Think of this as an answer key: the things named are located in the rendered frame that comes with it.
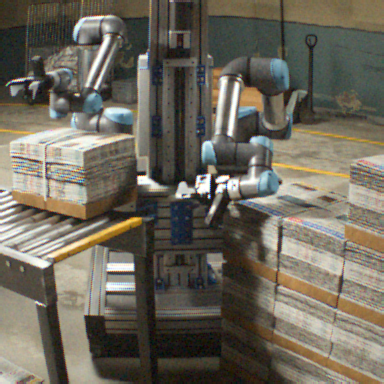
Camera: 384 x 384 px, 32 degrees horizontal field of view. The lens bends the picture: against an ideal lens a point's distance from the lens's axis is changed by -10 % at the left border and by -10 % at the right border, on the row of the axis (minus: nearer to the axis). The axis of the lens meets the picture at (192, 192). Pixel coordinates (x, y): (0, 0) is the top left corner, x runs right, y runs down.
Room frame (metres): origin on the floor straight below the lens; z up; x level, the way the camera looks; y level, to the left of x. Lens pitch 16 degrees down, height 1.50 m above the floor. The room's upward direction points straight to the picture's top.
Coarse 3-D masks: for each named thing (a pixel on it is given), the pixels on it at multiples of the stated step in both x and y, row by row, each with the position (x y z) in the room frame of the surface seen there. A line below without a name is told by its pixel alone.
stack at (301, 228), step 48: (288, 192) 2.40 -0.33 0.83; (336, 192) 2.39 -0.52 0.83; (240, 240) 2.27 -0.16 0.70; (288, 240) 2.09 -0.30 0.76; (336, 240) 1.91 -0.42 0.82; (240, 288) 2.26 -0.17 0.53; (288, 288) 2.08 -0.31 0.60; (336, 288) 1.89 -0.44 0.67; (240, 336) 2.26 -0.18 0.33; (288, 336) 2.05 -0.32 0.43; (336, 336) 1.85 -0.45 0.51
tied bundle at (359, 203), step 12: (360, 168) 1.84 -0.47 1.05; (360, 180) 1.84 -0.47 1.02; (372, 180) 1.80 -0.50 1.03; (348, 192) 1.88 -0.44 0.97; (360, 192) 1.84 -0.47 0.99; (372, 192) 1.80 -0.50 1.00; (360, 204) 1.84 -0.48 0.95; (372, 204) 1.80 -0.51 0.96; (348, 216) 1.87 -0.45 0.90; (360, 216) 1.83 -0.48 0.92; (372, 216) 1.79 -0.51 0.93; (360, 228) 1.83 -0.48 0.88; (372, 228) 1.79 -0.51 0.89
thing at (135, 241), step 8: (112, 216) 2.23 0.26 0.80; (120, 216) 2.21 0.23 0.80; (128, 216) 2.21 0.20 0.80; (136, 216) 2.21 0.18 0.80; (144, 224) 2.16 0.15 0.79; (152, 224) 2.19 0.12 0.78; (128, 232) 2.19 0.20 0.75; (136, 232) 2.18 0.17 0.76; (144, 232) 2.16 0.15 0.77; (152, 232) 2.19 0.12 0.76; (112, 240) 2.23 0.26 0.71; (120, 240) 2.21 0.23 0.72; (128, 240) 2.19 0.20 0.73; (136, 240) 2.18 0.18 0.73; (144, 240) 2.16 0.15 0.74; (152, 240) 2.19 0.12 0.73; (112, 248) 2.23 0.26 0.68; (120, 248) 2.21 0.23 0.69; (128, 248) 2.19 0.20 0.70; (136, 248) 2.18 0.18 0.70; (144, 248) 2.16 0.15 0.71; (152, 248) 2.19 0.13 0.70; (144, 256) 2.16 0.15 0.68
